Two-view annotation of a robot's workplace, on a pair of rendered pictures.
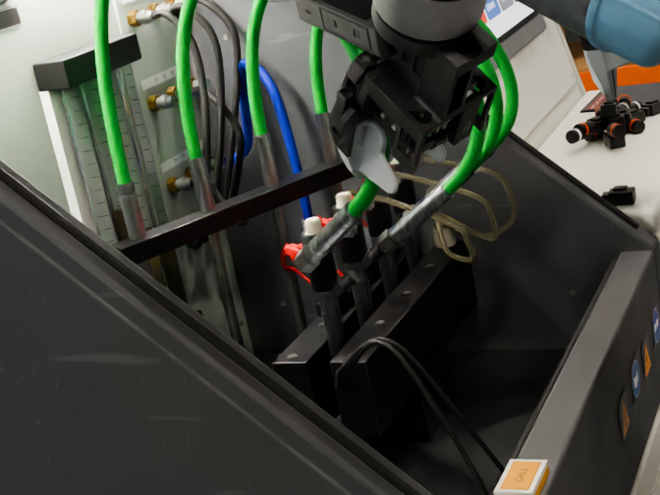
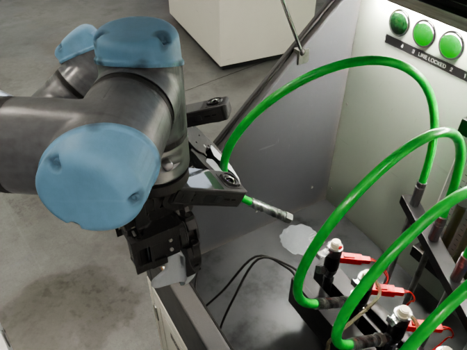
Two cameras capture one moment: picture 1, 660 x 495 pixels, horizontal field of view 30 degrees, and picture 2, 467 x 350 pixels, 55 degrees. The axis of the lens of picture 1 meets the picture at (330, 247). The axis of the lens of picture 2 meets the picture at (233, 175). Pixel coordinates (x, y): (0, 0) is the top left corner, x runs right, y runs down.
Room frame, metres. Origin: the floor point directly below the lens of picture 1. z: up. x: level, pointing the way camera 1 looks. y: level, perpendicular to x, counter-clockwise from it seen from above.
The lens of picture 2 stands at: (1.28, -0.54, 1.71)
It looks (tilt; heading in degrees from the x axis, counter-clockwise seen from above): 40 degrees down; 123
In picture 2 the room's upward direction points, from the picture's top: straight up
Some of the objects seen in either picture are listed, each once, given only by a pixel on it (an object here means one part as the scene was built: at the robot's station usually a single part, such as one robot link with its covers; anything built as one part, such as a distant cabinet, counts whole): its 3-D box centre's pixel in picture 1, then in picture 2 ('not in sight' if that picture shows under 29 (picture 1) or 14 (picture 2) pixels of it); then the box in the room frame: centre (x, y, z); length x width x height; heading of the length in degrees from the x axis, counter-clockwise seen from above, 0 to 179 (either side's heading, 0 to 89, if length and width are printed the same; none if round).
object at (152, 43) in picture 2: not in sight; (142, 86); (1.00, -0.27, 1.51); 0.09 x 0.08 x 0.11; 118
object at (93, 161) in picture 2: not in sight; (89, 149); (1.04, -0.37, 1.50); 0.11 x 0.11 x 0.08; 28
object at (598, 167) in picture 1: (615, 148); not in sight; (1.70, -0.43, 0.97); 0.70 x 0.22 x 0.03; 154
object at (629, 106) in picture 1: (615, 114); not in sight; (1.74, -0.44, 1.01); 0.23 x 0.11 x 0.06; 154
